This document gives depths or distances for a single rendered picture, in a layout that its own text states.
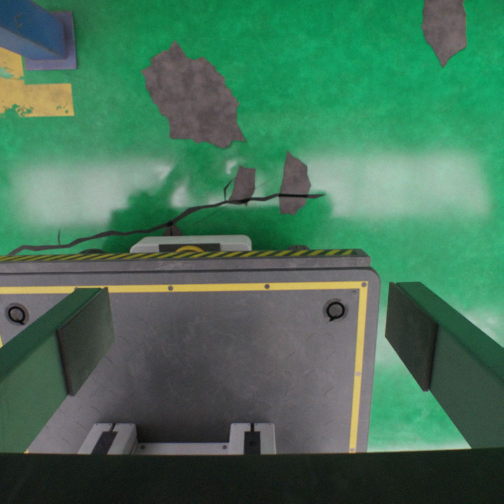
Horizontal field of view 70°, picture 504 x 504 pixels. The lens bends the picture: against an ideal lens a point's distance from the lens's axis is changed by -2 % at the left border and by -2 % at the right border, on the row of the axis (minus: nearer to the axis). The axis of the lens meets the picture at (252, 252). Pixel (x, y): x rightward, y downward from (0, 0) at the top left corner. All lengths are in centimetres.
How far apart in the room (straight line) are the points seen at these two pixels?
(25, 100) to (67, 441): 75
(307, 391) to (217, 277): 27
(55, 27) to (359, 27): 65
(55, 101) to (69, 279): 48
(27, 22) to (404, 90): 79
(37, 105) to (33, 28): 20
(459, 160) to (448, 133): 7
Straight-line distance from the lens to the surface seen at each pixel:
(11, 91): 107
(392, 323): 17
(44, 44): 93
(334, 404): 74
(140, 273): 63
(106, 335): 17
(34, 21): 91
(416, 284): 17
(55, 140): 101
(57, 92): 101
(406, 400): 120
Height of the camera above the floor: 89
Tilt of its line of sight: 75 degrees down
